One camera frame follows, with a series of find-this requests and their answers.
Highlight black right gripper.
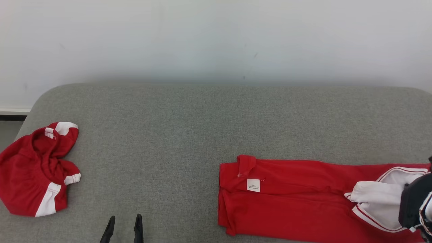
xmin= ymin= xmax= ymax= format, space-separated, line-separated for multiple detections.
xmin=399 ymin=172 xmax=432 ymax=230

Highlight red white sports shorts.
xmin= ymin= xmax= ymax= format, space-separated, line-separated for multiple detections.
xmin=0 ymin=121 xmax=82 ymax=217

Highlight red white sports jersey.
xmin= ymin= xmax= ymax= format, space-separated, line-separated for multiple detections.
xmin=218 ymin=154 xmax=432 ymax=243

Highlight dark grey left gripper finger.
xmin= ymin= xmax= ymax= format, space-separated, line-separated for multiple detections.
xmin=99 ymin=216 xmax=116 ymax=243
xmin=133 ymin=214 xmax=144 ymax=243

